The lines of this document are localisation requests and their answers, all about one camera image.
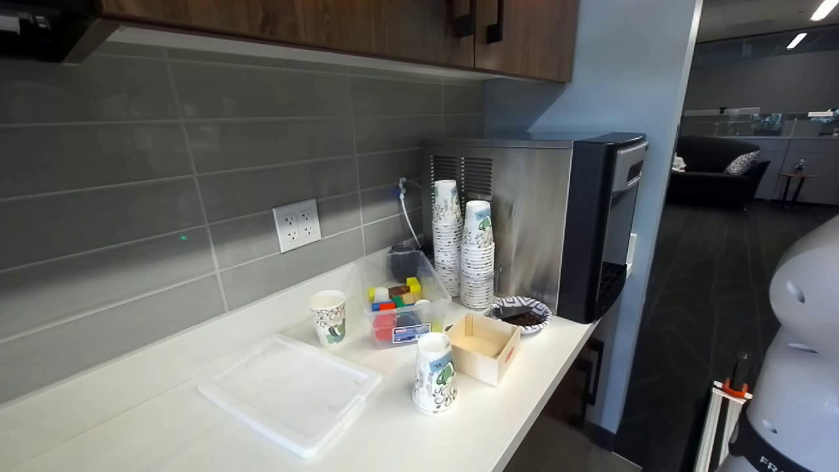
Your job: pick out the wooden cabinet door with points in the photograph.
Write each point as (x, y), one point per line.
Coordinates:
(379, 30)
(539, 38)

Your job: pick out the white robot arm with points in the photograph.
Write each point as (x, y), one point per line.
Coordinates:
(792, 422)

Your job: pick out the tall paper cup stack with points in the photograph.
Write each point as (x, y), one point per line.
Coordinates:
(448, 220)

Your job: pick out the short paper cup stack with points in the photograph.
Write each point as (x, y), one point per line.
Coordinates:
(479, 253)

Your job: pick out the clear box of blocks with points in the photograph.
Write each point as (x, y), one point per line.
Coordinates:
(404, 297)

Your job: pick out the small wooden box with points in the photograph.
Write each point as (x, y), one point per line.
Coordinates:
(483, 346)

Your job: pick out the patterned bowl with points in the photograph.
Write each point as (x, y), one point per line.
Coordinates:
(526, 312)

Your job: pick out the steel black coffee machine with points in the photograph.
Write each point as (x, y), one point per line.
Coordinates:
(562, 212)

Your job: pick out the paper cup near edge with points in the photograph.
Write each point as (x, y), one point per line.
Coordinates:
(436, 379)

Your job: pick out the clear plastic lid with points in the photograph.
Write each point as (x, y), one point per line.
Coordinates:
(292, 393)

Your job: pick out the dark sofa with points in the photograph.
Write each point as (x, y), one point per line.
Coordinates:
(704, 178)

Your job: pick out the white sofa pillow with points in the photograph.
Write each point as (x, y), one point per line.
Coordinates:
(742, 164)

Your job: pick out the white red-tipped stand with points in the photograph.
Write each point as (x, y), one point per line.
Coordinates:
(725, 407)

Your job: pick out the paper cup near wall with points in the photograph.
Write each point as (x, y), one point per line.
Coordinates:
(330, 312)

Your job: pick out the white wall outlet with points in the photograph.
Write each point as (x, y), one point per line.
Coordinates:
(298, 223)

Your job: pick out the black right door handle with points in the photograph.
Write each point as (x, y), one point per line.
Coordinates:
(493, 30)

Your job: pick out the black cabinet door handle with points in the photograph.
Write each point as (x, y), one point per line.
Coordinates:
(463, 18)

